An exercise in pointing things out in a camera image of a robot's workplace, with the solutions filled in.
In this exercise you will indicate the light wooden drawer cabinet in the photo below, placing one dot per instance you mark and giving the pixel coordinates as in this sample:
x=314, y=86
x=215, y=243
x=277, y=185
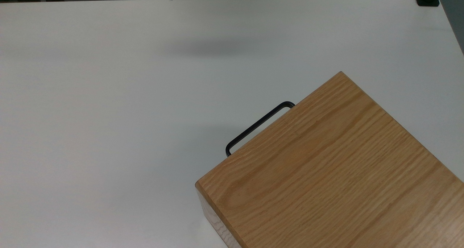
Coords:
x=326, y=175

